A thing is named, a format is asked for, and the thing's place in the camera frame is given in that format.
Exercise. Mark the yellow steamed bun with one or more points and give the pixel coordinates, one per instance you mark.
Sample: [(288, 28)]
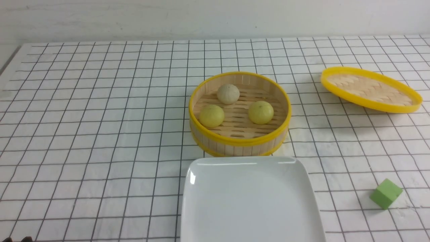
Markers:
[(211, 116), (260, 112)]

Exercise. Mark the white square plate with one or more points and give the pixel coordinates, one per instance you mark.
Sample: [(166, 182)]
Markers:
[(249, 199)]

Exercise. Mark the yellow rimmed bamboo steamer basket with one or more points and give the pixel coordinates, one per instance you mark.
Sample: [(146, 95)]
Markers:
[(238, 135)]

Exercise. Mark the green foam cube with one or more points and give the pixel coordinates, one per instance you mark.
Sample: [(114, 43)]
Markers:
[(385, 194)]

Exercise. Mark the pale white steamed bun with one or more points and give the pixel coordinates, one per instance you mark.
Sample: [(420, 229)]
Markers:
[(228, 94)]

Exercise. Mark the yellow rimmed bamboo steamer lid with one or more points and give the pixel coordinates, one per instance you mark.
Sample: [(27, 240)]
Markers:
[(371, 90)]

